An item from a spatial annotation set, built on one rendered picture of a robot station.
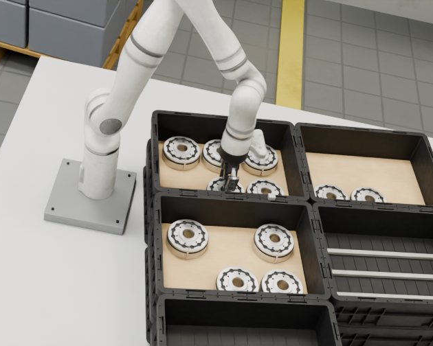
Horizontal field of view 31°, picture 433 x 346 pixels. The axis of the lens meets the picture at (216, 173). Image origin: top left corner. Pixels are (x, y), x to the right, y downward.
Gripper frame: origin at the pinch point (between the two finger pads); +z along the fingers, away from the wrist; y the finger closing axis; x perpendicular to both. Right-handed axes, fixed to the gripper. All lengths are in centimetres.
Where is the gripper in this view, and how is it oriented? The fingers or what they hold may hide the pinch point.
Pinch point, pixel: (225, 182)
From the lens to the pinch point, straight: 204.9
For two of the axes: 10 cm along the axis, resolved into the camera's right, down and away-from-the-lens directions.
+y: 1.1, 7.3, -6.8
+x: 9.8, 0.4, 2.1
